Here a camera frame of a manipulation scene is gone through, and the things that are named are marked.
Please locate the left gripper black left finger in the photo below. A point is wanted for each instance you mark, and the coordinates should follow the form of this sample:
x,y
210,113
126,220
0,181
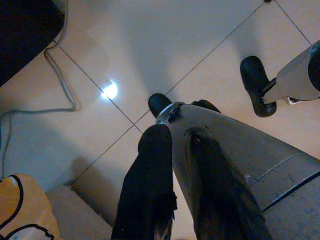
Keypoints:
x,y
147,187

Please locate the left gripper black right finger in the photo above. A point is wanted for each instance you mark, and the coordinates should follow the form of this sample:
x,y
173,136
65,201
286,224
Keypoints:
x,y
215,187

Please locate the yellow cartoon print blanket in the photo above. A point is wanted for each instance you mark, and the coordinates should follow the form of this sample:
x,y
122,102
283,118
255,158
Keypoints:
x,y
30,207

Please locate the silver robot left leg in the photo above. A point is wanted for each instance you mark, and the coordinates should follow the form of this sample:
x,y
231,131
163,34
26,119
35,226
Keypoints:
x,y
250,140

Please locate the silver robot leg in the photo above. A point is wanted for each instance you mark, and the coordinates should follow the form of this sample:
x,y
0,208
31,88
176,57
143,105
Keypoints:
x,y
250,140
292,77

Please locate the black robot left foot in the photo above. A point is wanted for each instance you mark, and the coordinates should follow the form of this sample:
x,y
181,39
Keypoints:
x,y
158,102

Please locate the black robot foot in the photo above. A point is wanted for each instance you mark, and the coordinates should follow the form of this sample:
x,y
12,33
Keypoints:
x,y
158,102
252,75

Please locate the black robot right foot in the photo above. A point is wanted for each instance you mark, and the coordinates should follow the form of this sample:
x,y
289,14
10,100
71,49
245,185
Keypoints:
x,y
252,75

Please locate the silver robot right leg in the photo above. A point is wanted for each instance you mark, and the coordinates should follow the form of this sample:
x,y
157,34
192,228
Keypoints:
x,y
292,77

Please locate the black bulky object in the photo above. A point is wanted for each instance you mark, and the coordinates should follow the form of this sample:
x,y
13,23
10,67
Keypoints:
x,y
22,30

